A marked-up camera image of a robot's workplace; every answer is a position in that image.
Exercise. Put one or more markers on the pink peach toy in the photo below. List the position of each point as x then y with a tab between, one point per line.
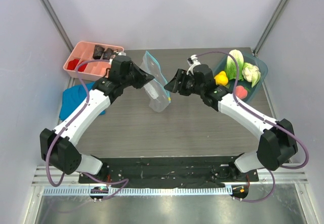
241	92

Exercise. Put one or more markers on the red item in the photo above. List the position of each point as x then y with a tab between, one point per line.
72	64
81	66

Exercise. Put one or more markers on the white slotted cable duct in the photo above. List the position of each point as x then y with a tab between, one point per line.
102	191

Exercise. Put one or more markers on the red item left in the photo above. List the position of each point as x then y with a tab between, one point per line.
72	64

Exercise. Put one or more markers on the clear zip top bag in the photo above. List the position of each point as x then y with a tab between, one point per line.
159	97

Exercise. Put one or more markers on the green lettuce toy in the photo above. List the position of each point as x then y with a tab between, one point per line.
235	59

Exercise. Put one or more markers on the teal plastic basin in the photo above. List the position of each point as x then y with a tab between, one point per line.
249	58

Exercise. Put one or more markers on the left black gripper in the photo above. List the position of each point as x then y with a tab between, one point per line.
144	77

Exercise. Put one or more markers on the dark patterned roll three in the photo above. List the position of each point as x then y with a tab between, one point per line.
115	53

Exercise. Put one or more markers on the yellow pear toy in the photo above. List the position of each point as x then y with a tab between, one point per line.
221	78

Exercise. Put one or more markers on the blue folded cloth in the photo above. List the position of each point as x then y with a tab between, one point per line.
71	99

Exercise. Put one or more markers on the dark patterned roll one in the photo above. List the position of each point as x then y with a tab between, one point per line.
98	52

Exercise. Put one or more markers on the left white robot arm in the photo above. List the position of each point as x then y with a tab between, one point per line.
58	146

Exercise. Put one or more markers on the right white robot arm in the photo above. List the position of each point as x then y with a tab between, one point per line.
276	144

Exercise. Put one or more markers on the red item right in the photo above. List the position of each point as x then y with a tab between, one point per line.
81	66

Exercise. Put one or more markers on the dark patterned roll two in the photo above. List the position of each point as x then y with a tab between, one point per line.
107	54

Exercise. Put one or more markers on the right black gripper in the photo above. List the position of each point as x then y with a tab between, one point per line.
181	81

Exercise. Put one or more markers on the white cauliflower toy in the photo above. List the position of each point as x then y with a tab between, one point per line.
251	73

